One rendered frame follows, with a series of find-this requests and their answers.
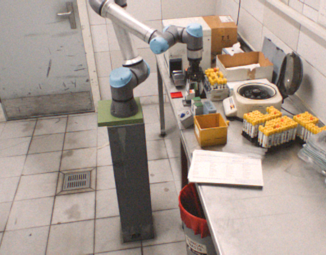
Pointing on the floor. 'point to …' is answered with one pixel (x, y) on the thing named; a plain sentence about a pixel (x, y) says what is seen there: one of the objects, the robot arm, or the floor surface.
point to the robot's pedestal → (131, 180)
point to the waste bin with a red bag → (195, 222)
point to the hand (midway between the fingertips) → (194, 91)
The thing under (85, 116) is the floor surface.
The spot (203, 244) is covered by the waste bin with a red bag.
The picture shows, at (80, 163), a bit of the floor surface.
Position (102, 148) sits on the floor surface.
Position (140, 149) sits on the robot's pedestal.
